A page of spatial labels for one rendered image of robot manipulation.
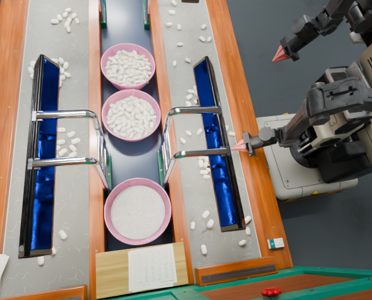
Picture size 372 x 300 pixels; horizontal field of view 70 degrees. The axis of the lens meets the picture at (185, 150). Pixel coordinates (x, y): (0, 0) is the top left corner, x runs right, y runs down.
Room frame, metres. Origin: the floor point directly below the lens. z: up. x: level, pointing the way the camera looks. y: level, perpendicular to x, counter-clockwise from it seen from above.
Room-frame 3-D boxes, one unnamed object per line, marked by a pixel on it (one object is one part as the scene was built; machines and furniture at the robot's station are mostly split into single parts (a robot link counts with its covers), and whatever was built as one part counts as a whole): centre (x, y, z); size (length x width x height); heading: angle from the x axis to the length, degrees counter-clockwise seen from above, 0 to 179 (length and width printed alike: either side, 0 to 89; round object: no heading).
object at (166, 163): (0.41, -0.01, 0.90); 0.20 x 0.19 x 0.45; 30
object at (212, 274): (0.10, -0.35, 0.83); 0.30 x 0.06 x 0.07; 120
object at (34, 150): (0.17, 0.40, 1.08); 0.62 x 0.08 x 0.07; 30
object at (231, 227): (0.45, -0.08, 1.08); 0.62 x 0.08 x 0.07; 30
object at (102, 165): (0.21, 0.34, 0.90); 0.20 x 0.19 x 0.45; 30
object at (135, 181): (0.16, 0.08, 0.72); 0.27 x 0.27 x 0.10
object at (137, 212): (0.16, 0.08, 0.71); 0.22 x 0.22 x 0.06
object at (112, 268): (-0.03, -0.03, 0.77); 0.33 x 0.15 x 0.01; 120
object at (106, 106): (0.54, 0.29, 0.72); 0.27 x 0.27 x 0.10
